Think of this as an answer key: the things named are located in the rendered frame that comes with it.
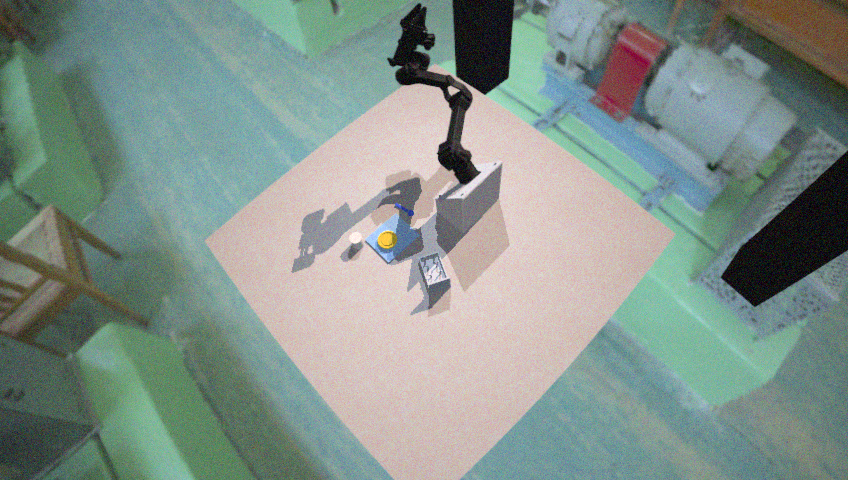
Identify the light blue flat mat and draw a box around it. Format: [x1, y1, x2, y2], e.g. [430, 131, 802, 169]
[365, 213, 420, 263]

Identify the yellow plate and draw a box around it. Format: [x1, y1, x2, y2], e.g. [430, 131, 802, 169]
[377, 231, 397, 249]

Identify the white cylinder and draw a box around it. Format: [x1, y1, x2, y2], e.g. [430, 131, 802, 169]
[350, 232, 364, 249]

